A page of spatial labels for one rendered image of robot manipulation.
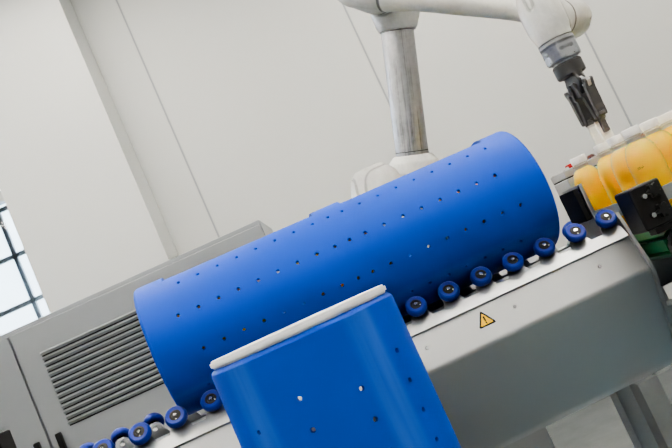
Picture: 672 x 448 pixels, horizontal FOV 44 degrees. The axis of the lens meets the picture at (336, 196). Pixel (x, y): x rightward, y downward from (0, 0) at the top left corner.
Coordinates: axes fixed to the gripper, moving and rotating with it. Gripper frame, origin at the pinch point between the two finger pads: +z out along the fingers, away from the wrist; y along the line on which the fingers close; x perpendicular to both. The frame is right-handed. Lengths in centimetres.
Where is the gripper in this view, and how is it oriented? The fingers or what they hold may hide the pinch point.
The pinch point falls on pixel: (602, 135)
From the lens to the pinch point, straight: 214.4
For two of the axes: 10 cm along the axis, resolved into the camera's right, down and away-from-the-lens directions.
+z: 4.1, 9.0, -1.1
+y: 0.8, -1.6, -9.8
